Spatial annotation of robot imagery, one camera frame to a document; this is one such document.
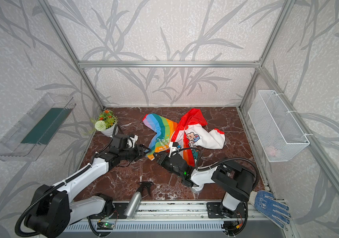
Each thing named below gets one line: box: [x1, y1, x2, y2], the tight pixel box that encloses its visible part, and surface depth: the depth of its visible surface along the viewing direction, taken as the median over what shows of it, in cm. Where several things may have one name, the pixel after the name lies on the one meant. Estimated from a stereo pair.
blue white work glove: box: [247, 189, 292, 230], surface depth 75 cm
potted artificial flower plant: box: [94, 109, 119, 138], surface depth 91 cm
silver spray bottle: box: [123, 180, 155, 218], surface depth 76 cm
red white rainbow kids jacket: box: [142, 108, 226, 168], surface depth 101 cm
